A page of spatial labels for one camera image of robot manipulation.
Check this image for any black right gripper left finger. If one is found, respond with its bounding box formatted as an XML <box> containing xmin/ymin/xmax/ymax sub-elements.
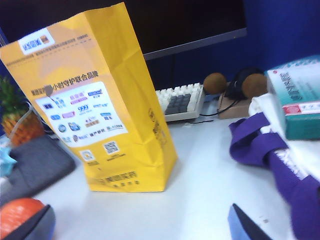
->
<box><xmin>4</xmin><ymin>204</ymin><xmax>57</xmax><ymax>240</ymax></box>

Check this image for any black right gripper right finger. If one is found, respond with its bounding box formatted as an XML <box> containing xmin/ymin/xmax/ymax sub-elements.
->
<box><xmin>227</xmin><ymin>203</ymin><xmax>274</xmax><ymax>240</ymax></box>

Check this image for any yellow paper bag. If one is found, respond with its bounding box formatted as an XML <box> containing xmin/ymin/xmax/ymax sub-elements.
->
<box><xmin>0</xmin><ymin>1</ymin><xmax>179</xmax><ymax>193</ymax></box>

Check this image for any orange fruit with white mark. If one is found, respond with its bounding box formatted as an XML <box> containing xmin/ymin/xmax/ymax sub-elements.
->
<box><xmin>0</xmin><ymin>198</ymin><xmax>48</xmax><ymax>240</ymax></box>

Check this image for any grey felt mat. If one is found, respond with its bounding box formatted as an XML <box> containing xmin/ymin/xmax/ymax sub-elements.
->
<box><xmin>0</xmin><ymin>134</ymin><xmax>76</xmax><ymax>201</ymax></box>

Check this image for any blue wet wipes pack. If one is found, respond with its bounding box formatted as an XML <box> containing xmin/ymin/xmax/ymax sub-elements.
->
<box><xmin>0</xmin><ymin>142</ymin><xmax>17</xmax><ymax>176</ymax></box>

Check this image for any pineapple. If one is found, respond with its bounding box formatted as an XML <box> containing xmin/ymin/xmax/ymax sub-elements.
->
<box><xmin>0</xmin><ymin>76</ymin><xmax>46</xmax><ymax>147</ymax></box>

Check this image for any brown cardboard box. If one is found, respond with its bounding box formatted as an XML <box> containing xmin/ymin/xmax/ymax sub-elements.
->
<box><xmin>217</xmin><ymin>93</ymin><xmax>253</xmax><ymax>120</ymax></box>

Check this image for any white grey keyboard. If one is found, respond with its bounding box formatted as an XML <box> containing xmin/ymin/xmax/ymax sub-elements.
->
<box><xmin>154</xmin><ymin>82</ymin><xmax>206</xmax><ymax>123</ymax></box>

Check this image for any teal medicine box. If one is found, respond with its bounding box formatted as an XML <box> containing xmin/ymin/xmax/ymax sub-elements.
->
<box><xmin>264</xmin><ymin>55</ymin><xmax>320</xmax><ymax>141</ymax></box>

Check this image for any brown kiwi fruit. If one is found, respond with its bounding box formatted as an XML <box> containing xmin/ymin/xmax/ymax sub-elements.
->
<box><xmin>202</xmin><ymin>72</ymin><xmax>228</xmax><ymax>95</ymax></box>
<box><xmin>241</xmin><ymin>73</ymin><xmax>268</xmax><ymax>99</ymax></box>

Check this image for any black computer monitor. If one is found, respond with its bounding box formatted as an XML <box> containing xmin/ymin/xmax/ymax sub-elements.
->
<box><xmin>119</xmin><ymin>0</ymin><xmax>248</xmax><ymax>61</ymax></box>

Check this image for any purple cloth strap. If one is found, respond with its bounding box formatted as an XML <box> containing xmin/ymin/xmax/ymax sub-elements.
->
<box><xmin>228</xmin><ymin>112</ymin><xmax>320</xmax><ymax>240</ymax></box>

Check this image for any thin white cable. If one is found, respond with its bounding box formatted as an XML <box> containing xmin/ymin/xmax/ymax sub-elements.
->
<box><xmin>9</xmin><ymin>104</ymin><xmax>35</xmax><ymax>141</ymax></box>

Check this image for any black mouse cable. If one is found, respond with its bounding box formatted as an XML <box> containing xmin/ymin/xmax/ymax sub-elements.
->
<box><xmin>199</xmin><ymin>97</ymin><xmax>238</xmax><ymax>117</ymax></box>

